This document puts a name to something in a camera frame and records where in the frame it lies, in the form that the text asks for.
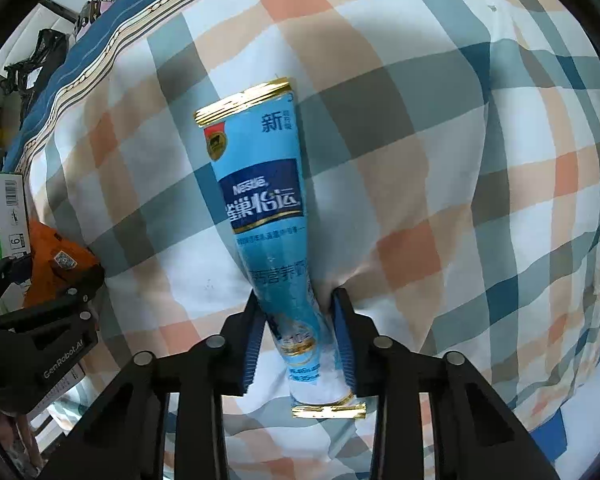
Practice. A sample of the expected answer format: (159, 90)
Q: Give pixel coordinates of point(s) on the plaid checkered blanket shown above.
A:
(451, 152)

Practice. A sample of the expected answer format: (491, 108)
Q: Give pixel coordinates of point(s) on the orange snack bag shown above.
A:
(57, 264)

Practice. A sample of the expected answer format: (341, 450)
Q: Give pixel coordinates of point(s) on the open cardboard box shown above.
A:
(14, 228)

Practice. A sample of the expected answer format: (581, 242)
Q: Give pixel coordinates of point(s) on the blue Nestle milk sachet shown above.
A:
(253, 142)

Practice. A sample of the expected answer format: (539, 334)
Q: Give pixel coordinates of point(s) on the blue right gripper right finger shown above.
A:
(342, 320)

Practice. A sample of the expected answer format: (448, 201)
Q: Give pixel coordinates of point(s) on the black plastic bag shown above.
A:
(30, 77)

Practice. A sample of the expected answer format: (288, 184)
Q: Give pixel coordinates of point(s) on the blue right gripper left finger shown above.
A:
(253, 322)

